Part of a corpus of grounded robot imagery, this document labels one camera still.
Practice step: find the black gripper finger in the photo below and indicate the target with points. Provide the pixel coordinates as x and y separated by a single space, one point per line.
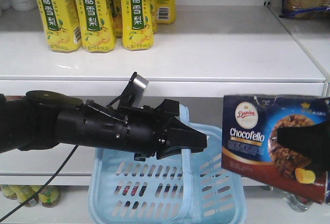
310 141

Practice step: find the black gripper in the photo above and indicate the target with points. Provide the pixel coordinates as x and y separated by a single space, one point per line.
145 131

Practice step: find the light blue plastic basket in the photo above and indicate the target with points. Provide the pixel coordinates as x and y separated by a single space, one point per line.
185 188

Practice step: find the dark blue Chocofello cookie box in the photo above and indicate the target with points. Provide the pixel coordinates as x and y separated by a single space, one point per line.
250 148

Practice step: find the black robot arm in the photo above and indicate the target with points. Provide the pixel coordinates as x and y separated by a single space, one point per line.
43 119

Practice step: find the white snack shelving unit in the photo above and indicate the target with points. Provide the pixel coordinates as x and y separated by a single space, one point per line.
214 48

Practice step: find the yellow pear drink bottle right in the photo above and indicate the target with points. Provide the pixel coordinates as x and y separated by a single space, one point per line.
137 27

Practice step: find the yellow pear drink bottle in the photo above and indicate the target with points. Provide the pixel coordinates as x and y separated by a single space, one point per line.
137 27
96 25
60 24

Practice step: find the yellow pear drink bottle middle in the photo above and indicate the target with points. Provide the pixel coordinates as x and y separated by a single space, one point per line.
96 25

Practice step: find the yellow pear drink bottle left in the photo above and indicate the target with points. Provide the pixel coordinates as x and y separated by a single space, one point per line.
60 24

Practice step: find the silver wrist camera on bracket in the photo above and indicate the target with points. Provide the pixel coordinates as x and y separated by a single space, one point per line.
134 91

